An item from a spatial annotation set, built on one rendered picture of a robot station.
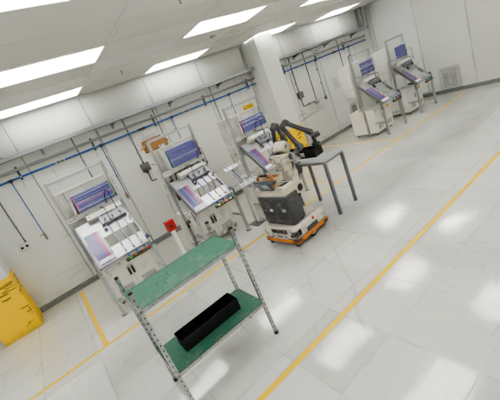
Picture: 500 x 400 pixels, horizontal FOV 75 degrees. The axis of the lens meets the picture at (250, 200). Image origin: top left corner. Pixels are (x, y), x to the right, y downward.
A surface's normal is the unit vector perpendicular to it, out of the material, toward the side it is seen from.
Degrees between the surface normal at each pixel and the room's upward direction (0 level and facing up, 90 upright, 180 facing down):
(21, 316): 90
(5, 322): 90
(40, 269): 90
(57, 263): 90
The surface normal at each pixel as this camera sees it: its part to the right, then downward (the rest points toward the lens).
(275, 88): 0.56, 0.04
